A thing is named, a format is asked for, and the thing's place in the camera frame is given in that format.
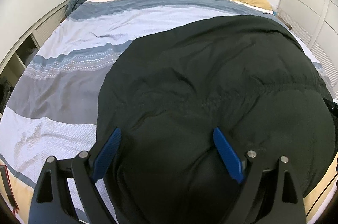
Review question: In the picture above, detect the blue-grey crumpled blanket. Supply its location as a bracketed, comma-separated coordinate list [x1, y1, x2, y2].
[65, 0, 99, 16]

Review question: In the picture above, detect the striped duvet cover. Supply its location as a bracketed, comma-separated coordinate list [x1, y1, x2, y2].
[0, 0, 338, 224]

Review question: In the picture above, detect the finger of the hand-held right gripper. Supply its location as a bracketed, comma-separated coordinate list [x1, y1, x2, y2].
[323, 98, 338, 118]

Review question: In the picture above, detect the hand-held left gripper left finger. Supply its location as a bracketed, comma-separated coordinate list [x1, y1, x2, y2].
[29, 127, 122, 224]

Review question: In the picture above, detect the black padded jacket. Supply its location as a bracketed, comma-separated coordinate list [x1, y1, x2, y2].
[96, 15, 337, 224]

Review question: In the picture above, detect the white open shelf unit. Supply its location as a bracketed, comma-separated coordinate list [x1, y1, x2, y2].
[0, 0, 80, 119]

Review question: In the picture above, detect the red trimmed object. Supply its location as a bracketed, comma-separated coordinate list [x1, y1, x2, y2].
[0, 163, 20, 213]

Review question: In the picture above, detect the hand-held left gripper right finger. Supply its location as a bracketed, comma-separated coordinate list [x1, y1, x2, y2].
[213, 127, 307, 224]

